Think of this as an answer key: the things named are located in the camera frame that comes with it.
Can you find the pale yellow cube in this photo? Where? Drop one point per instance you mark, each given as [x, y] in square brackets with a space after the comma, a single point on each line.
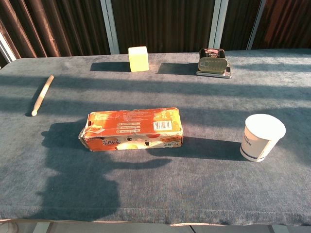
[138, 59]

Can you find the dark brown curtain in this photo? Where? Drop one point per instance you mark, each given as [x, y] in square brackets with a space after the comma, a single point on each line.
[165, 21]

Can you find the white window frame post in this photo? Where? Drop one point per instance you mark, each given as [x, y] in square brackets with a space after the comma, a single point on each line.
[109, 24]
[217, 21]
[5, 51]
[255, 24]

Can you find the orange cardboard box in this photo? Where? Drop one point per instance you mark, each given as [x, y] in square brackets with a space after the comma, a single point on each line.
[136, 126]

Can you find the gold sardine tin can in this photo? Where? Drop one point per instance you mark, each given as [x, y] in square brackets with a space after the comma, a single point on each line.
[212, 64]

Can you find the white paper cup blue print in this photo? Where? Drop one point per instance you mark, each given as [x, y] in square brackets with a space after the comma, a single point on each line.
[261, 136]

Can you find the wooden stick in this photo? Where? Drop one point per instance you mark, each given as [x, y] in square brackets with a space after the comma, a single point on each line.
[41, 95]

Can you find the grey table cloth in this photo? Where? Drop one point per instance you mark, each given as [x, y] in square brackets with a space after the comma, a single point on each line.
[155, 184]

